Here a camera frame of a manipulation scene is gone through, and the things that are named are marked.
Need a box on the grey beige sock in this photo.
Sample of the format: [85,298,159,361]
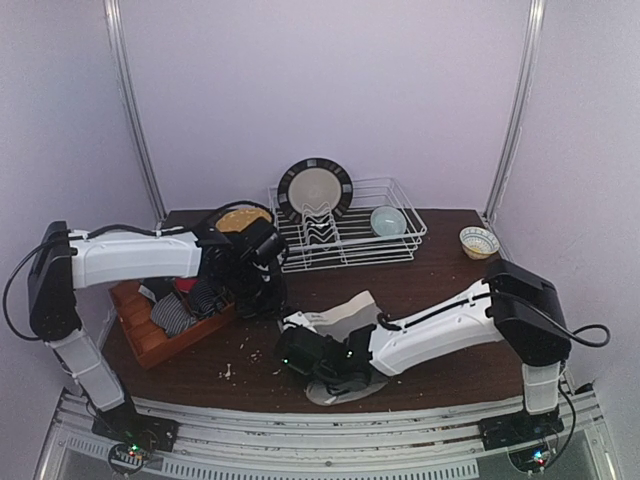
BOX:
[279,290,389,407]

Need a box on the grey striped boxer underwear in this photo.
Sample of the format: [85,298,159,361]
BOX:
[151,295,197,338]

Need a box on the brown wooden organizer box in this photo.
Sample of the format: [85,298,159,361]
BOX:
[110,278,235,370]

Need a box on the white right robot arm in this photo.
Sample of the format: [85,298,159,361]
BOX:
[275,260,611,416]

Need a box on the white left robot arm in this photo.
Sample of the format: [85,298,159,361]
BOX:
[11,217,289,415]

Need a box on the navy striped rolled underwear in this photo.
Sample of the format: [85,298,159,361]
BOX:
[187,280,226,320]

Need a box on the red rolled underwear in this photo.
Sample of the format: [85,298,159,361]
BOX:
[174,278,198,293]

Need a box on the yellow dotted plate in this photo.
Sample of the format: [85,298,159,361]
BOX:
[215,207,273,233]

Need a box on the black rimmed grey plate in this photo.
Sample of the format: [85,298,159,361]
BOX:
[276,157,354,224]

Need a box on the light blue bowl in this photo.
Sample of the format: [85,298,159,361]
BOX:
[370,206,407,237]

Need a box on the yellow patterned white bowl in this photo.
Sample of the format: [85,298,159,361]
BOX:
[459,226,500,260]

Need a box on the white wire dish rack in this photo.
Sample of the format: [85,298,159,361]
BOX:
[268,177,428,273]

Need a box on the aluminium front rail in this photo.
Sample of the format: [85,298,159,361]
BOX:
[33,393,623,479]

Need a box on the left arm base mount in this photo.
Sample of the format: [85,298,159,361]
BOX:
[86,394,179,479]

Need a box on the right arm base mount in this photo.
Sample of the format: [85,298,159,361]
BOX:
[478,383,576,476]

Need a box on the left aluminium frame post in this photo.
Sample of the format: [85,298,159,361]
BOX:
[103,0,167,223]

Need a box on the aluminium frame post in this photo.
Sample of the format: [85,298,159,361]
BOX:
[103,0,167,223]
[483,0,547,225]

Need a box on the right aluminium frame post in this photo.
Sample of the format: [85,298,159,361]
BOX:
[483,0,547,225]

